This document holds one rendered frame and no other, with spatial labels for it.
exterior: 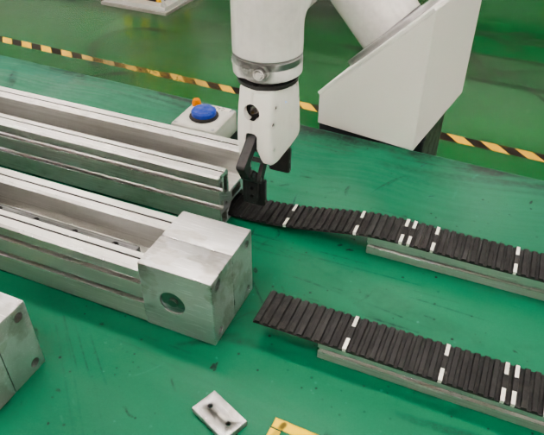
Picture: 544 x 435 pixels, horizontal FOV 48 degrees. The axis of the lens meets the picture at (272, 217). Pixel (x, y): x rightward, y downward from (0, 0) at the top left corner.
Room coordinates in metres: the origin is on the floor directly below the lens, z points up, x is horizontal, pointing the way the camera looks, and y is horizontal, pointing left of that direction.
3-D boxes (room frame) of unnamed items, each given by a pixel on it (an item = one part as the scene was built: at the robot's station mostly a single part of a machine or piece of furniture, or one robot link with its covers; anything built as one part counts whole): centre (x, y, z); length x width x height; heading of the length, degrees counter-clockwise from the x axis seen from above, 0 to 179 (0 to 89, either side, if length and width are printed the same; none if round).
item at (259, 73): (0.68, 0.01, 1.01); 0.09 x 0.08 x 0.03; 157
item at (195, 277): (0.52, 0.08, 0.83); 0.12 x 0.09 x 0.10; 157
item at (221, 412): (0.35, 0.05, 0.78); 0.05 x 0.03 x 0.01; 44
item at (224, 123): (0.86, 0.11, 0.81); 0.10 x 0.08 x 0.06; 157
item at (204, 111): (0.87, 0.11, 0.84); 0.04 x 0.04 x 0.02
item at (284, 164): (0.73, -0.02, 0.87); 0.03 x 0.03 x 0.07; 67
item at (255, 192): (0.63, 0.03, 0.87); 0.03 x 0.03 x 0.07; 67
